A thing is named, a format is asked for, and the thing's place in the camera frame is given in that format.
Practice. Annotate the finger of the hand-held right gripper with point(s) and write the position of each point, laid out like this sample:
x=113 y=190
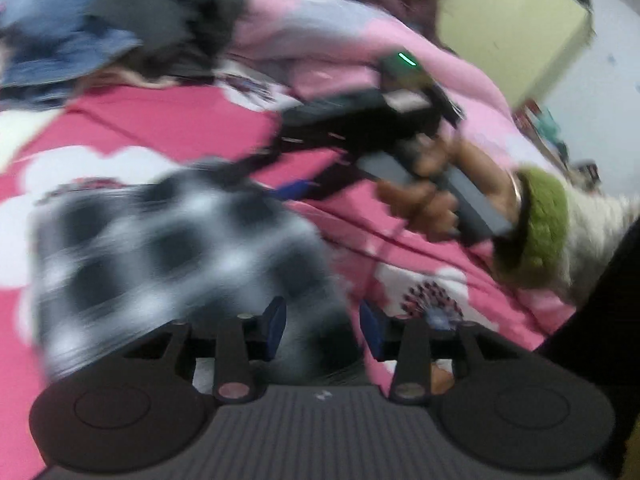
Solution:
x=250 y=167
x=320 y=185

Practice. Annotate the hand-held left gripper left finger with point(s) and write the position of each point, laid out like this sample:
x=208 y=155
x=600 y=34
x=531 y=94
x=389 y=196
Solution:
x=276 y=327

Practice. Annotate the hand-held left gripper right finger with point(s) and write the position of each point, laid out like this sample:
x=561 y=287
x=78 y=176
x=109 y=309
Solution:
x=371 y=332

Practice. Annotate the black white plaid shirt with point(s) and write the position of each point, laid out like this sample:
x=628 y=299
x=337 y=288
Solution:
x=150 y=250

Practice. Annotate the person's right hand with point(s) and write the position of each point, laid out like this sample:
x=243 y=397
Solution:
x=430 y=210

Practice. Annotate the light pink quilt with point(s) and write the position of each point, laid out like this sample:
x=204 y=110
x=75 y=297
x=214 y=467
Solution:
x=350 y=35

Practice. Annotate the pink floral printed blanket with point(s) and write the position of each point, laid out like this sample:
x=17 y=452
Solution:
x=175 y=120

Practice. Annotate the dark grey garment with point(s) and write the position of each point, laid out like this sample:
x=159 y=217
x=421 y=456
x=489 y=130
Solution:
x=175 y=15

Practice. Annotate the pale green cabinet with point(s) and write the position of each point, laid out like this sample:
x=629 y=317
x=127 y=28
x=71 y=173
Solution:
x=510 y=25

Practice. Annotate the blue denim jeans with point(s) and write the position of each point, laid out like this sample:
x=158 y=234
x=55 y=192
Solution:
x=60 y=50

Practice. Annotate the person's dark clothing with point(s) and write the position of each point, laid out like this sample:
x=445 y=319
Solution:
x=610 y=335

